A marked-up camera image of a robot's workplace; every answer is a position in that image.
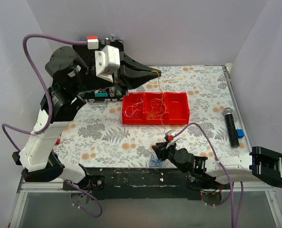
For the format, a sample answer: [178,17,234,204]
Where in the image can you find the blue thin cable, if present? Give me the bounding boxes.
[149,152,164,168]

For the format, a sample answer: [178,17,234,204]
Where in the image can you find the white thin cable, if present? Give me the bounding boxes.
[124,97,144,119]

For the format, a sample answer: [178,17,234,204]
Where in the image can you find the yellow thin cable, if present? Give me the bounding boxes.
[146,70,170,143]

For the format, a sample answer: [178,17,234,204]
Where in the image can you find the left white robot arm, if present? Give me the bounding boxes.
[12,37,161,190]

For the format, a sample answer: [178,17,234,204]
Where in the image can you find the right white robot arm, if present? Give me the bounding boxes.
[152,131,282,190]

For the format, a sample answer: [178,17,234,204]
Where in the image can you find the black poker chip case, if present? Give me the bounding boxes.
[72,37,128,103]

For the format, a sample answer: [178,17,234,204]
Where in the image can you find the red three-compartment bin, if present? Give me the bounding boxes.
[122,92,190,125]

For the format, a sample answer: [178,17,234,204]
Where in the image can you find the floral table mat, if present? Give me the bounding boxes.
[54,66,250,168]

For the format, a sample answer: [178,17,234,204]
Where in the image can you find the black microphone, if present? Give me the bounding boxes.
[223,107,240,148]

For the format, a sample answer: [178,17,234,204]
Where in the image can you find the small blue block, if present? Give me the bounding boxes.
[236,129,245,139]

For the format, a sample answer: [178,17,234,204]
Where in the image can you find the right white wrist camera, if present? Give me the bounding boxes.
[164,129,179,145]

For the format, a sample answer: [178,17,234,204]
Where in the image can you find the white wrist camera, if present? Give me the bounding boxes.
[95,45,120,83]
[164,129,179,145]

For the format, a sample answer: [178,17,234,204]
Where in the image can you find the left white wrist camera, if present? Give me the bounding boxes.
[95,45,120,83]

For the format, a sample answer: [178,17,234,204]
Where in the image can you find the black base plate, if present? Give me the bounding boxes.
[62,167,234,201]

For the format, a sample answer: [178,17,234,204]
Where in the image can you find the aluminium frame rail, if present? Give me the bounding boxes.
[8,180,73,228]

